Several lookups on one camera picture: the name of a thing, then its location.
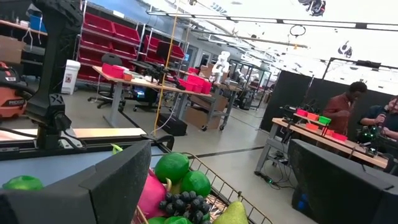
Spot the white waste bin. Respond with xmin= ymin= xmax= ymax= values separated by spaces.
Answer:
xmin=60 ymin=59 xmax=81 ymax=95

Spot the black box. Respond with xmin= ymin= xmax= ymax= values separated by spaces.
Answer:
xmin=157 ymin=113 xmax=188 ymax=137

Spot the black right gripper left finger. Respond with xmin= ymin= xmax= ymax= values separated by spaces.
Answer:
xmin=0 ymin=139 xmax=152 ymax=224

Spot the pink dragon fruit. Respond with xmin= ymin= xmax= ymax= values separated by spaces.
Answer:
xmin=111 ymin=143 xmax=169 ymax=218

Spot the cardboard box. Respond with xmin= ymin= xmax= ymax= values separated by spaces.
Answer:
xmin=0 ymin=35 xmax=26 ymax=65
xmin=185 ymin=105 xmax=222 ymax=130

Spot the yellow-green pear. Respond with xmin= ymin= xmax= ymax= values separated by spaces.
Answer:
xmin=213 ymin=198 xmax=249 ymax=224
xmin=166 ymin=177 xmax=183 ymax=195

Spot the shelf rack with red bins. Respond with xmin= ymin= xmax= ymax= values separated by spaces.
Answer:
xmin=76 ymin=0 xmax=187 ymax=85

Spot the black grape bunch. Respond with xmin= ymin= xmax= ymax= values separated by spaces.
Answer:
xmin=159 ymin=190 xmax=211 ymax=224

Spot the red storage bin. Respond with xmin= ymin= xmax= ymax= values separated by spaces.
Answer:
xmin=186 ymin=74 xmax=213 ymax=95
xmin=101 ymin=63 xmax=125 ymax=79

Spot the gold wire basket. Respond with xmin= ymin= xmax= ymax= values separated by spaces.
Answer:
xmin=132 ymin=152 xmax=274 ymax=224

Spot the black device with green lights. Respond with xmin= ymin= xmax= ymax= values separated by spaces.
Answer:
xmin=356 ymin=126 xmax=383 ymax=144

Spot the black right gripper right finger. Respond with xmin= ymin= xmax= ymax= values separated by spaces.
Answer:
xmin=287 ymin=139 xmax=398 ymax=224

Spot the black office chair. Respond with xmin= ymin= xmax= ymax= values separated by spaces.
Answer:
xmin=87 ymin=53 xmax=127 ymax=110

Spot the person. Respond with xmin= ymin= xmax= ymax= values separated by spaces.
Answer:
xmin=322 ymin=81 xmax=368 ymax=137
xmin=360 ymin=96 xmax=398 ymax=140

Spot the blue storage bin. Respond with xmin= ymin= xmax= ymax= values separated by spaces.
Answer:
xmin=29 ymin=14 xmax=48 ymax=32

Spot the orange shop vacuum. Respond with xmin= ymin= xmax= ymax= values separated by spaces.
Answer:
xmin=0 ymin=61 xmax=35 ymax=119

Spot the wooden top workbench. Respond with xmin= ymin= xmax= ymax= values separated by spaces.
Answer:
xmin=92 ymin=65 xmax=214 ymax=129

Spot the wooden top table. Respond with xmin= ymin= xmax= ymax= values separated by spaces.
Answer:
xmin=254 ymin=117 xmax=392 ymax=175

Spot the yellow hanging cable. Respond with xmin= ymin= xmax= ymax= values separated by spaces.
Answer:
xmin=153 ymin=0 xmax=181 ymax=137

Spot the black partition wall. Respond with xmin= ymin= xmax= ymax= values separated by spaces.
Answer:
xmin=259 ymin=70 xmax=398 ymax=147

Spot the white humanoid robot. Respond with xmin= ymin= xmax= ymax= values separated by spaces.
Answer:
xmin=211 ymin=51 xmax=231 ymax=83

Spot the wooden table side board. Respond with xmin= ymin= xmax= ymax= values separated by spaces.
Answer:
xmin=0 ymin=127 xmax=147 ymax=141

